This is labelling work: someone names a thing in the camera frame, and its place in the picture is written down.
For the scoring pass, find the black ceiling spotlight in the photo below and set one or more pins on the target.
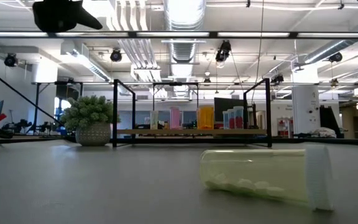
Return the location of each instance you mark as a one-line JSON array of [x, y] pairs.
[[10, 60], [223, 51], [116, 55], [277, 78], [335, 57]]

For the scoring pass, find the gray table mat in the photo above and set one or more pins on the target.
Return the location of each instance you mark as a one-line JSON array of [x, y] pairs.
[[73, 186]]

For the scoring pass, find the pale yellow pill bottle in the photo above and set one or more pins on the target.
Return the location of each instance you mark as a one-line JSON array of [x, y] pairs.
[[154, 121]]

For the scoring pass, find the white square column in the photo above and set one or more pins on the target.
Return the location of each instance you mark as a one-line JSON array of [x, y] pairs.
[[304, 109]]

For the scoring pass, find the silver ribbed ventilation duct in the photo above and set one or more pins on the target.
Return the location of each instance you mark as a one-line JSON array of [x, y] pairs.
[[183, 18]]

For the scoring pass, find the white crumpled cloth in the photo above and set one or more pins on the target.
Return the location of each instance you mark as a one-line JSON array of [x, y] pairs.
[[322, 132]]

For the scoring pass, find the orange pill bottle white cap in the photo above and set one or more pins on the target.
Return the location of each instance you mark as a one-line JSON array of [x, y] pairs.
[[205, 118]]

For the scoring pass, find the green plant in patterned pot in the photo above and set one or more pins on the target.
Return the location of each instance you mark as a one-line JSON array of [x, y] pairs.
[[89, 121]]

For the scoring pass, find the wooden shelf black metal frame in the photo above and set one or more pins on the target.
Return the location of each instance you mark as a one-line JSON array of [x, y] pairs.
[[191, 132]]

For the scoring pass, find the black monitor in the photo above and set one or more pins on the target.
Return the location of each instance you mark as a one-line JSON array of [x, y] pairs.
[[225, 102]]

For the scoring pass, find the pale green pill bottle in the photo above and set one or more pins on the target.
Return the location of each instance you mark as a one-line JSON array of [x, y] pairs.
[[253, 168]]

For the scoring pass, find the tall pink pill bottle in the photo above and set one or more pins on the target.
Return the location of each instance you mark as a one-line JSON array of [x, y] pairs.
[[175, 118]]

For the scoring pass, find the overhead LED light bar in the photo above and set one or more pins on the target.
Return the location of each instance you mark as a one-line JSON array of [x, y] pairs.
[[166, 34]]

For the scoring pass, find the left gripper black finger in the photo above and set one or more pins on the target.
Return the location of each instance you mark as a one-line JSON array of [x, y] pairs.
[[89, 21]]

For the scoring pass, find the small blue pill bottle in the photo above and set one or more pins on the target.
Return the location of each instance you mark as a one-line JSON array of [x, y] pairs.
[[225, 121]]

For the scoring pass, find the black aluminium rig frame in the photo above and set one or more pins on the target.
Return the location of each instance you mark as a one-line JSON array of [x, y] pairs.
[[303, 141]]

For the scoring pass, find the black background metal stand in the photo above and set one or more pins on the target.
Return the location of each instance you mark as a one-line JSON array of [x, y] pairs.
[[37, 102]]

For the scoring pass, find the white rack red bins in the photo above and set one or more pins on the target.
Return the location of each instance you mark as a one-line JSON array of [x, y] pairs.
[[284, 127]]

